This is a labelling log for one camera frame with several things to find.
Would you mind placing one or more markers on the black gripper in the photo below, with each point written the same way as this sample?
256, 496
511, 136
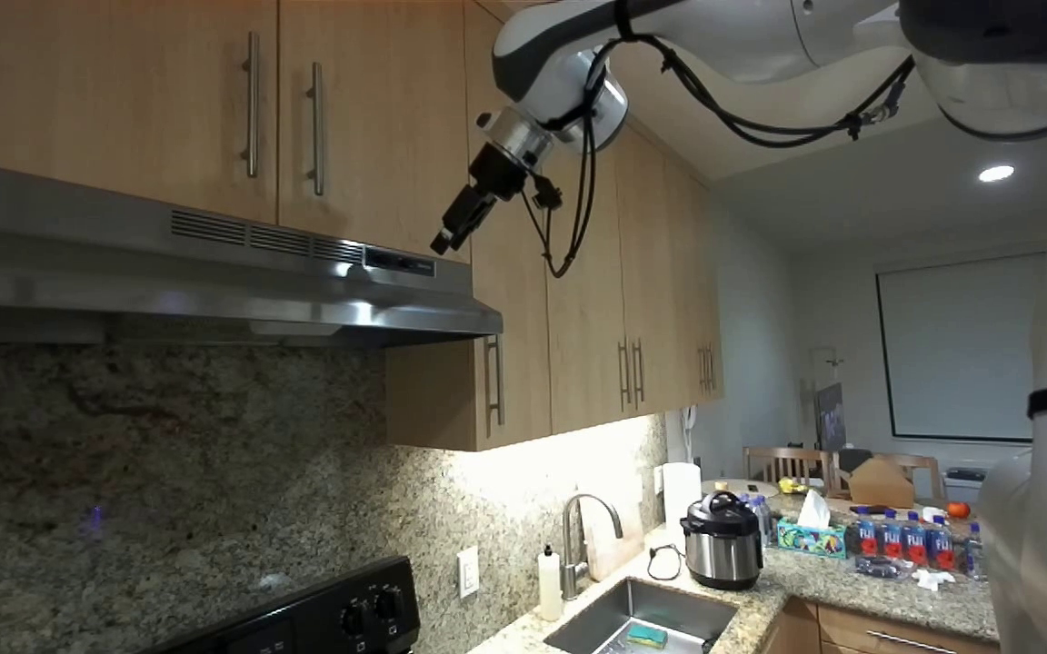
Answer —
495, 174

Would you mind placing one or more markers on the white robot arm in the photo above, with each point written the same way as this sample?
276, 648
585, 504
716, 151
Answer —
981, 60

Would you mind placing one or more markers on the recessed ceiling light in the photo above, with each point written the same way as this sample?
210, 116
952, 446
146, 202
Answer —
998, 171

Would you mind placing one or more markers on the wooden cabinet door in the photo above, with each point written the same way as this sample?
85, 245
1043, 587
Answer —
161, 100
373, 116

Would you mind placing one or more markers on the wooden corner upper cabinet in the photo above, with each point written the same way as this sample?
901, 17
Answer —
631, 328

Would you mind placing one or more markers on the left wooden upper cabinet door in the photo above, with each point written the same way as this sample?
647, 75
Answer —
161, 100

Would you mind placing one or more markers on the white paper towel roll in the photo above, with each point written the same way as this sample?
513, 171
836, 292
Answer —
678, 486

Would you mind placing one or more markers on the chrome kitchen faucet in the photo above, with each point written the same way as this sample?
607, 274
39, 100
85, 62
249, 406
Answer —
575, 558

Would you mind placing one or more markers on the white soap dispenser bottle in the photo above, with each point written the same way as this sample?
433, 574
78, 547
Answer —
551, 584

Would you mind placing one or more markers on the wooden chair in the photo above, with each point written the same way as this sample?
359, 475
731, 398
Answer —
790, 461

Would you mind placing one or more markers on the silver pressure cooker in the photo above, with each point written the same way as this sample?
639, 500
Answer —
720, 544

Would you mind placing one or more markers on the stainless steel sink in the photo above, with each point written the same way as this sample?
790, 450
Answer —
643, 618

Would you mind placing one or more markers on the stainless steel range hood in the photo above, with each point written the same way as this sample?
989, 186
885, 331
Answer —
85, 268

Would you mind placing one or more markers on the tissue box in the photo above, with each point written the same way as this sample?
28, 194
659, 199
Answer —
811, 529

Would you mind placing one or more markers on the brown paper bag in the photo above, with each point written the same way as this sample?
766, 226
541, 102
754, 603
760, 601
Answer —
883, 486

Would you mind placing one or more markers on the pack of water bottles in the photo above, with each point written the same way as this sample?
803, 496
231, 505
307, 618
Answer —
919, 540

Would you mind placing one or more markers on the white wall outlet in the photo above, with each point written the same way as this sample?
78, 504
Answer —
466, 573

